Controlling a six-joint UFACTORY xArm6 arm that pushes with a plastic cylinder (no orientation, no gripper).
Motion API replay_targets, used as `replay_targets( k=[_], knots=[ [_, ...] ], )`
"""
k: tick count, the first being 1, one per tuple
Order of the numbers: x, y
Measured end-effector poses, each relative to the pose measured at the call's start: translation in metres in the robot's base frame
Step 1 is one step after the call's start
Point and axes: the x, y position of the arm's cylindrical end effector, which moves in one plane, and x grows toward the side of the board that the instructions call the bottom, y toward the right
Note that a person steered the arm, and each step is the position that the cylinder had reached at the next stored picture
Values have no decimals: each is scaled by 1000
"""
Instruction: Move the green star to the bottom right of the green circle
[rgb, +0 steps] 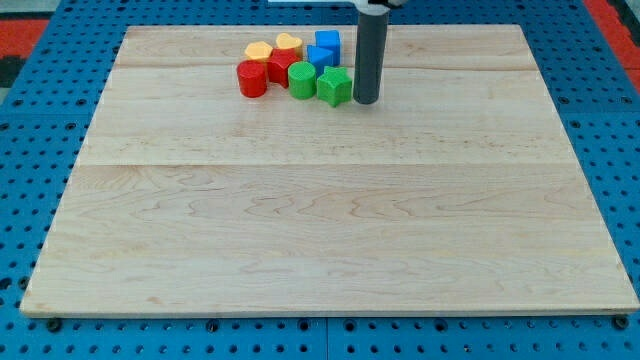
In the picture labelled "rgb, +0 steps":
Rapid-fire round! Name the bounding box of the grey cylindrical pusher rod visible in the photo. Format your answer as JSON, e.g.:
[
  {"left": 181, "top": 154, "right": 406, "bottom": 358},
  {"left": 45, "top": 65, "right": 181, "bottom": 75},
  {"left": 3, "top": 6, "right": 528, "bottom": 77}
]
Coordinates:
[{"left": 353, "top": 12, "right": 389, "bottom": 105}]

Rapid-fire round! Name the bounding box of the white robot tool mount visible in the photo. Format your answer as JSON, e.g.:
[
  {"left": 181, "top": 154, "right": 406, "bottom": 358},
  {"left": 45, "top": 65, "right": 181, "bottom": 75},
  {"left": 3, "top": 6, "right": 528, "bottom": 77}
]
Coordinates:
[{"left": 267, "top": 0, "right": 406, "bottom": 14}]

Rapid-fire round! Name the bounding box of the green star block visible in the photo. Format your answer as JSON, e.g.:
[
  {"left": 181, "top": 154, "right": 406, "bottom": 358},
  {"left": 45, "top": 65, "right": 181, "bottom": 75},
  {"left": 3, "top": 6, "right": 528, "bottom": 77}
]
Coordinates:
[{"left": 316, "top": 66, "right": 353, "bottom": 107}]

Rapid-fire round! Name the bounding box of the red star block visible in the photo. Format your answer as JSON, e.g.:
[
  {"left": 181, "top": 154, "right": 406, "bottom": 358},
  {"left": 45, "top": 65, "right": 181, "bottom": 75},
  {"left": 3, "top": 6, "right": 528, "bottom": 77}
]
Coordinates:
[{"left": 267, "top": 48, "right": 302, "bottom": 88}]

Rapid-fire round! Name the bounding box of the blue cube block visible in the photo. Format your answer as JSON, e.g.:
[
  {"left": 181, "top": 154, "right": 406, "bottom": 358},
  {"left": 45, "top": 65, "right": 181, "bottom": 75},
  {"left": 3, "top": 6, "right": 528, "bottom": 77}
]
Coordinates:
[{"left": 315, "top": 30, "right": 342, "bottom": 66}]

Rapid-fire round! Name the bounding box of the blue triangle block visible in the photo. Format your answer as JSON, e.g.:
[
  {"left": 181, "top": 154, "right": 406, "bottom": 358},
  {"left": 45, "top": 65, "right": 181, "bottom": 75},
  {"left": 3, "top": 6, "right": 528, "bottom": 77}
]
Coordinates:
[{"left": 306, "top": 45, "right": 334, "bottom": 77}]

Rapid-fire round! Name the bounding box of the green cylinder block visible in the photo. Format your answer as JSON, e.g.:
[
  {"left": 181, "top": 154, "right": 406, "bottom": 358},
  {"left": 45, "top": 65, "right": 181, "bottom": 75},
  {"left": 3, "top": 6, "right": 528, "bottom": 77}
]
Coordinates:
[{"left": 288, "top": 61, "right": 316, "bottom": 100}]

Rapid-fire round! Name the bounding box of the yellow heart block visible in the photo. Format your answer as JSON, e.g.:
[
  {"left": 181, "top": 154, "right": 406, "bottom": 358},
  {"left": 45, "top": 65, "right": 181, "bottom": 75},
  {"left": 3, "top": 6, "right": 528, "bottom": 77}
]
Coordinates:
[{"left": 276, "top": 32, "right": 304, "bottom": 58}]

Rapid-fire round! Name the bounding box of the yellow pentagon block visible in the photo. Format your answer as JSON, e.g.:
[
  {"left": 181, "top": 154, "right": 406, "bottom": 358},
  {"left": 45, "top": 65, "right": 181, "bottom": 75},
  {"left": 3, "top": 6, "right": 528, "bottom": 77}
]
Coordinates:
[{"left": 244, "top": 41, "right": 273, "bottom": 63}]

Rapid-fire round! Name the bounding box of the red cylinder block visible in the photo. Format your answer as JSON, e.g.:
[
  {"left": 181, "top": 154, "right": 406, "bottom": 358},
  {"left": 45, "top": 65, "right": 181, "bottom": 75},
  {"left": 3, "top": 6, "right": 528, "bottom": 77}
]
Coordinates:
[{"left": 236, "top": 60, "right": 267, "bottom": 98}]

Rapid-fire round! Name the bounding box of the light wooden board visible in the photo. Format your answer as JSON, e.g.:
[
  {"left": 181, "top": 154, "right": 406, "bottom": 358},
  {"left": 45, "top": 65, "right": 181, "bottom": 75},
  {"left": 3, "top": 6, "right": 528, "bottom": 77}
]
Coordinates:
[{"left": 20, "top": 25, "right": 639, "bottom": 318}]

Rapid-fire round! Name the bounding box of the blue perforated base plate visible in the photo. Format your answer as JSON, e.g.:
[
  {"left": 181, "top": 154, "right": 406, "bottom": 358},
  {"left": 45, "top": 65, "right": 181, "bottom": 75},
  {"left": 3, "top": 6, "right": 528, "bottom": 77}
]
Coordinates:
[{"left": 1, "top": 0, "right": 639, "bottom": 359}]

